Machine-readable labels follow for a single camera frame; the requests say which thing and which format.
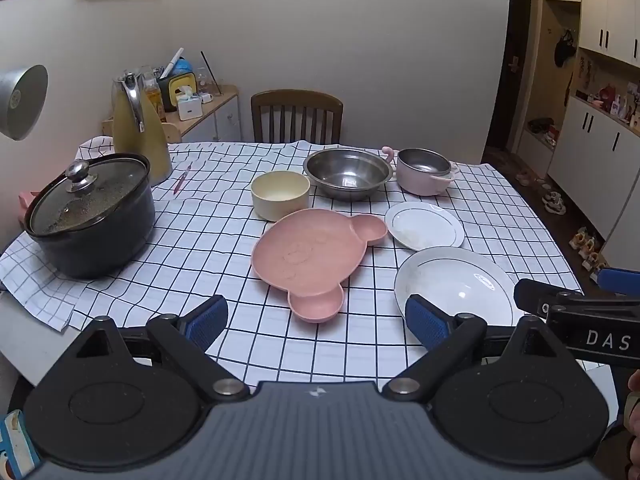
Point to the white wall cabinets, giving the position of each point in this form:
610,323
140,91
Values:
600,5

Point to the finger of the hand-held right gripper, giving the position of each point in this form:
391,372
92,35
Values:
530,295
620,281

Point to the black cooking pot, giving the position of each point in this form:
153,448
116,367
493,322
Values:
95,250

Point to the small white plate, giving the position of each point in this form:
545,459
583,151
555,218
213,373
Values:
425,225

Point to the cream bowl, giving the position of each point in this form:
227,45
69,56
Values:
280,205

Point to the yellow sandals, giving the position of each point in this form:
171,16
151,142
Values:
587,247

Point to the wooden chair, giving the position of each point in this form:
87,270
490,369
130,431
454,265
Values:
295,100

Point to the gold thermos jug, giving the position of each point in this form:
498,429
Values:
145,150

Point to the glass pot lid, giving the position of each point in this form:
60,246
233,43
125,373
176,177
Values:
110,185

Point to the black hanging bag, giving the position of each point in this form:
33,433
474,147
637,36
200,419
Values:
565,50

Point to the blue white cartoon box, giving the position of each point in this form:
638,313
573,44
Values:
17,445

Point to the row of shelf ornaments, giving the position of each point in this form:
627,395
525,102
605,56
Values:
612,100

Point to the pink bear-shaped plate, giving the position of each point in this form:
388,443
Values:
310,260

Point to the large stainless steel bowl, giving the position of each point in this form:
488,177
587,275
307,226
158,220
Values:
350,180

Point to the glass jar with black sticks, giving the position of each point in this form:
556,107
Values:
210,82

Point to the wooden side cabinet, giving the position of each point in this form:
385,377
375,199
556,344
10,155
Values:
225,120

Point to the black shoes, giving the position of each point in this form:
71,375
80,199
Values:
540,125

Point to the blue pouch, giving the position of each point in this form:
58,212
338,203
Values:
184,66

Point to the white black checked tablecloth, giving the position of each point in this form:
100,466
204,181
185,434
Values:
200,240

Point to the white base cabinet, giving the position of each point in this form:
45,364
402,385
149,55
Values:
600,170

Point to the dark door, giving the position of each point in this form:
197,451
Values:
507,60

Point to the pink object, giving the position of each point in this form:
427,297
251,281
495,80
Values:
26,205

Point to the grey sneakers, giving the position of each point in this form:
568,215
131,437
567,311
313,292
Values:
555,202

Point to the person's right hand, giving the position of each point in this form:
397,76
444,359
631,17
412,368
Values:
635,410

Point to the white tube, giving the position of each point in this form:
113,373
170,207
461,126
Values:
172,62

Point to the yellow tissue holder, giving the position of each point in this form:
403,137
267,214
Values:
182,82

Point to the large white deep plate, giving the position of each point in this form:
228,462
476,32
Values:
460,280

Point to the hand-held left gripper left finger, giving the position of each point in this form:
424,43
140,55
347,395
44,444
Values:
207,317

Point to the grey round lamp head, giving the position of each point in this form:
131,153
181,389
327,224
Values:
22,102

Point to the bottle with orange label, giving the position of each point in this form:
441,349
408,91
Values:
155,97

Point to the small white gadget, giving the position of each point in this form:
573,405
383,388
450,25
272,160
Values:
206,97

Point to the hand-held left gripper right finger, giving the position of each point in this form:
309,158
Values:
425,320

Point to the pink slippers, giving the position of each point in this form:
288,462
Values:
525,177

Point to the pink pen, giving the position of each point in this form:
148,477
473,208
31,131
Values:
182,178

